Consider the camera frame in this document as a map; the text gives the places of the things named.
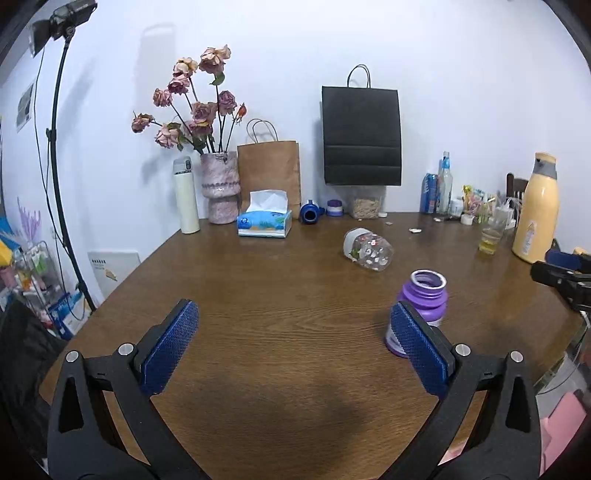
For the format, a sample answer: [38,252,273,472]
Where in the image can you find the purple supplement bottle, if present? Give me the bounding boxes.
[385,268,450,359]

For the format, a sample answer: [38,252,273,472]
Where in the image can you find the pink clothing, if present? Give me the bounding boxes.
[540,390,588,474]

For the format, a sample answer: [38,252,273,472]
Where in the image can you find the yellow thermal carafe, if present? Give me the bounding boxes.
[512,152,559,264]

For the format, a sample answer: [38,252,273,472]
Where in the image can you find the glass with yellow liquid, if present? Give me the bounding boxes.
[478,217,506,255]

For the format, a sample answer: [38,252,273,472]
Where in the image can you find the dark wooden chair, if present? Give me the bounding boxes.
[506,173,529,201]

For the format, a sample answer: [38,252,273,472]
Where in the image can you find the colourful snack packets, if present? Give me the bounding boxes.
[459,185,520,230]

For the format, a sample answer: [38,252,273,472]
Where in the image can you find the white board on floor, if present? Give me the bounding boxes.
[88,251,140,299]

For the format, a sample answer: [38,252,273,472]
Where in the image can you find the cluttered storage rack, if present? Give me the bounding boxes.
[0,197,89,342]

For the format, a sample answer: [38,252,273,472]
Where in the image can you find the clear plastic jar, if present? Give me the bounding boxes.
[342,228,394,272]

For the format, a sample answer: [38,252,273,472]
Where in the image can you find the clear container with grains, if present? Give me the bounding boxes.
[348,186,386,220]

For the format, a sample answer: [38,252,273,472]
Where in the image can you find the cream thermos bottle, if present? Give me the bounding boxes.
[173,156,200,234]

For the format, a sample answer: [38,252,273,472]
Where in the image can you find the small purple white jar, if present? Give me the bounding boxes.
[325,199,344,217]

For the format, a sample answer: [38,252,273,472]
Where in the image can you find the black paper bag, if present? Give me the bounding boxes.
[322,64,403,187]

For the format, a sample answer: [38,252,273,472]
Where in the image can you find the blue tissue box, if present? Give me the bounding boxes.
[236,190,291,239]

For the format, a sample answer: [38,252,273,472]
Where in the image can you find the pink textured vase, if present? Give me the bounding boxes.
[200,151,242,225]

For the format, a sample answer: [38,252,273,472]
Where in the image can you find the brown paper bag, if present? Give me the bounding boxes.
[238,118,301,219]

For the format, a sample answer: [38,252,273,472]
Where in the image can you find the dried pink flowers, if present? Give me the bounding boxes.
[130,45,247,154]

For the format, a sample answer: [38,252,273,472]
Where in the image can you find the studio light on stand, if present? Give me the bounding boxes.
[28,0,99,312]

